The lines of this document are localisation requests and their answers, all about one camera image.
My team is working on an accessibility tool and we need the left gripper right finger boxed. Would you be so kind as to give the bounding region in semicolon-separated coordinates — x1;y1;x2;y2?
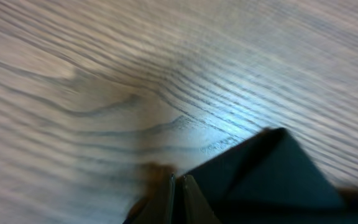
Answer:
183;175;221;224

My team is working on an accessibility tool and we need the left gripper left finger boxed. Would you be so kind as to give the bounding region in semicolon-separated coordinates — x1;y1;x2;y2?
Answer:
123;172;176;224

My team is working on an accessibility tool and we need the black t-shirt with logo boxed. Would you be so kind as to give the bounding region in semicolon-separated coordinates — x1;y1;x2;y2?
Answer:
188;128;358;223

